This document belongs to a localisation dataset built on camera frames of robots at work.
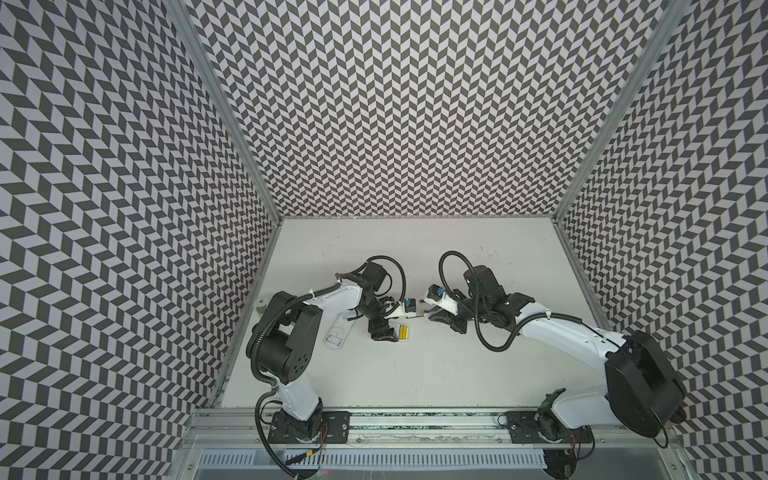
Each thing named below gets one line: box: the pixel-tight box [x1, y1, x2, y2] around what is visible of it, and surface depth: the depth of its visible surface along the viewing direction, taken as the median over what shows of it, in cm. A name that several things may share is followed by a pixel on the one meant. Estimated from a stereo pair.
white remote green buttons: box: [389, 322, 410, 343], surface depth 90 cm
